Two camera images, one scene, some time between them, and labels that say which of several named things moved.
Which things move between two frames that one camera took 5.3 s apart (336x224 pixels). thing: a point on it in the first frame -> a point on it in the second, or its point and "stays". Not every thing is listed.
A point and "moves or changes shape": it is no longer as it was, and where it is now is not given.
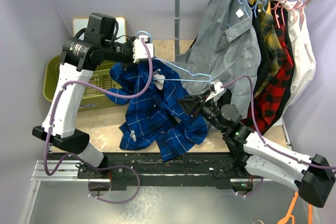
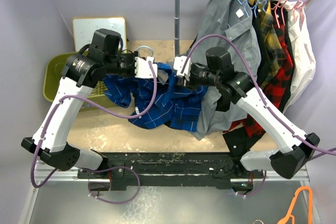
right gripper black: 196,103 -> 183,82
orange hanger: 310,214 stays
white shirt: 303,56 stays
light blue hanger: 185,70 moves or changes shape
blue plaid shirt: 155,114 moves or changes shape
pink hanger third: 300,3 stays
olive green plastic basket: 94,98 stays
